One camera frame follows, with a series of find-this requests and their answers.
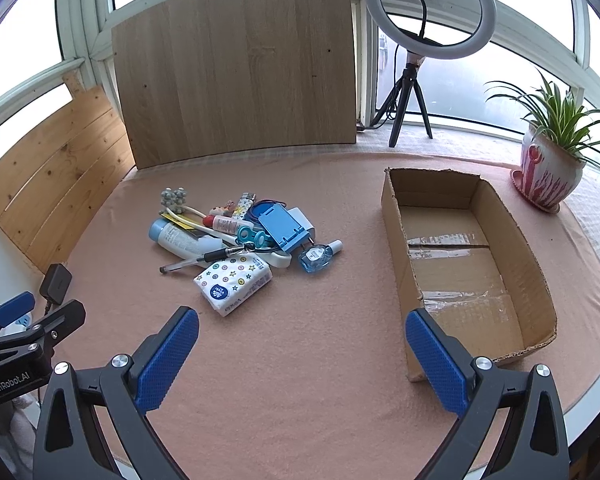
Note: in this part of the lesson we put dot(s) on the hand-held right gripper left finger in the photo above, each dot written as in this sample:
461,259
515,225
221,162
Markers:
165,360

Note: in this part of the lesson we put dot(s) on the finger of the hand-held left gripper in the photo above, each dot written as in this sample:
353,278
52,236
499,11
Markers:
12,307
55,322

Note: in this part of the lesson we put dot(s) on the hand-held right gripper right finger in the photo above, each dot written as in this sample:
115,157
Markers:
437,360

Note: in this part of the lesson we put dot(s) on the cardboard box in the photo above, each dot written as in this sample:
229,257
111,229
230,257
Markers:
455,270

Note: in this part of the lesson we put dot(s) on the black pen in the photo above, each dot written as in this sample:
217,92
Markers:
190,262

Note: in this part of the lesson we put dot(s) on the star print tissue pack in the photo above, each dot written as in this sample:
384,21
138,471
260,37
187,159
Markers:
232,282

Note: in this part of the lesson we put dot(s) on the small white cap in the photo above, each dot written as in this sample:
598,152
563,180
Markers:
279,261

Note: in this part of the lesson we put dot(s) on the light blue plastic clip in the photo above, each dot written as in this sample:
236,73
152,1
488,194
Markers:
250,235

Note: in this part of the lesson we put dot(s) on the blue glass perfume bottle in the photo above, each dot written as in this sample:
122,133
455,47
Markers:
316,258

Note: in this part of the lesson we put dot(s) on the white massager with grey balls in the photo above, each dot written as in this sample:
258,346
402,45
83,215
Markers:
174,197

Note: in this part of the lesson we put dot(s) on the blue folding phone stand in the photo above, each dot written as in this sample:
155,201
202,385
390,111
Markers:
282,232

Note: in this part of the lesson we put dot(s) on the patterned lighter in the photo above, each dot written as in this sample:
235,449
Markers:
243,202

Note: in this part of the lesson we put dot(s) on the blue round tape measure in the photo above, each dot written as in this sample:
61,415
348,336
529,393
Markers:
265,208

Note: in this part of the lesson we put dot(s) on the white charger plug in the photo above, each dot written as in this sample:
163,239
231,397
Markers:
301,216

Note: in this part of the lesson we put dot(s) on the black power adapter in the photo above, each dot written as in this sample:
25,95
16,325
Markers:
56,280

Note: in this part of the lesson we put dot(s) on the white tube with yellow label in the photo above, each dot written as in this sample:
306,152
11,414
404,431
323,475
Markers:
177,241

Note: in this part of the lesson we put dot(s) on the pine slat panel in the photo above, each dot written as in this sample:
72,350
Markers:
55,180

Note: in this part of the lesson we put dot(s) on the pink bottle with grey cap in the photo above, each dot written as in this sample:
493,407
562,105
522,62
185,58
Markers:
227,223

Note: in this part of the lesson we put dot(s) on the cartoon figure charm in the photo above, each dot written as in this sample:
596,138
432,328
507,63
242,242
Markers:
222,208

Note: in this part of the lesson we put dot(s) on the red and white pot saucer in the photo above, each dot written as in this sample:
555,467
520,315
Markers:
522,187

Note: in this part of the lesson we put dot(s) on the green spider plant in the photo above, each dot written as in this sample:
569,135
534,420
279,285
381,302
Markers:
555,110

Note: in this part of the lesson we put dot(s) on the large wooden board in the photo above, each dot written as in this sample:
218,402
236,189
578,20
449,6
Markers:
235,70

